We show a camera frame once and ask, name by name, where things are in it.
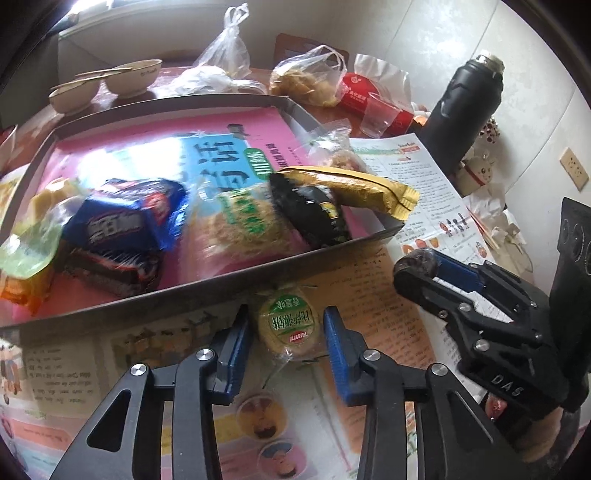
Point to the colourful picture newspaper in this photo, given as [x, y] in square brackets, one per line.
[55, 369]

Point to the brown chocolate bar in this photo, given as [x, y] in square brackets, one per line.
[115, 272]

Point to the beige ceramic bowl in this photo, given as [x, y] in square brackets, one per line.
[74, 99]
[131, 78]

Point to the black thermos bottle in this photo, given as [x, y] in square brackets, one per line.
[457, 106]

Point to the white text newspaper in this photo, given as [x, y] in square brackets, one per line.
[415, 184]

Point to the plastic bag of fried food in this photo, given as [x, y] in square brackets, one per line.
[307, 78]

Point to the red tissue pack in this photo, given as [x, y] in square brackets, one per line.
[355, 92]

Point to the person's right hand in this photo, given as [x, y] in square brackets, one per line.
[540, 438]

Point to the beige wall socket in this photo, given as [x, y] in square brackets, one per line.
[575, 167]

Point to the clear plastic cup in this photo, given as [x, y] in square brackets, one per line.
[378, 115]

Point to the small dark brown packet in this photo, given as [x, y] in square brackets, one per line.
[418, 264]

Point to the knotted clear plastic bag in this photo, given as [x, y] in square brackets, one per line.
[226, 46]

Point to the blue cookie packet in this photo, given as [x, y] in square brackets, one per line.
[124, 217]

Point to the orange snack packet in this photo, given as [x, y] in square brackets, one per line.
[23, 293]

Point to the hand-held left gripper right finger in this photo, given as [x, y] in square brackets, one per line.
[339, 355]

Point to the shallow grey cardboard box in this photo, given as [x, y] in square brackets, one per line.
[138, 147]

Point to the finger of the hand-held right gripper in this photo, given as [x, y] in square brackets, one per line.
[415, 288]
[455, 272]

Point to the newspaper with orange panel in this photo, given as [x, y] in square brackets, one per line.
[392, 314]

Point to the red patterned bowl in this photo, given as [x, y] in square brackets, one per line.
[7, 138]

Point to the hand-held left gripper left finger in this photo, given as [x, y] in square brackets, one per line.
[238, 350]

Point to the disposable chopsticks in wrapper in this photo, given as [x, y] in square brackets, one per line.
[485, 230]

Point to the crumpled clear plastic bag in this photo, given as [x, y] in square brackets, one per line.
[207, 81]

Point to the green label crispy noodle packet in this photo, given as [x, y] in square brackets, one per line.
[240, 226]

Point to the crumpled white tissue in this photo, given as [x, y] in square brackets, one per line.
[508, 230]

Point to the yellow snack packet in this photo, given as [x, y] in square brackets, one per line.
[364, 187]

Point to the black and green snack packet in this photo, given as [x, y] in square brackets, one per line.
[314, 217]

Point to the wooden chopstick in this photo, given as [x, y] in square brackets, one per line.
[69, 83]

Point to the red bead flower ornament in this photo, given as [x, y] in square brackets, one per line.
[490, 131]

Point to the clear packet with reddish snack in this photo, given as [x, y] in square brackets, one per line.
[334, 152]

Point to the round green label pastry packet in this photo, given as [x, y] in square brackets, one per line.
[288, 323]

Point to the clear packet with yellow pastry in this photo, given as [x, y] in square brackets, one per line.
[41, 217]

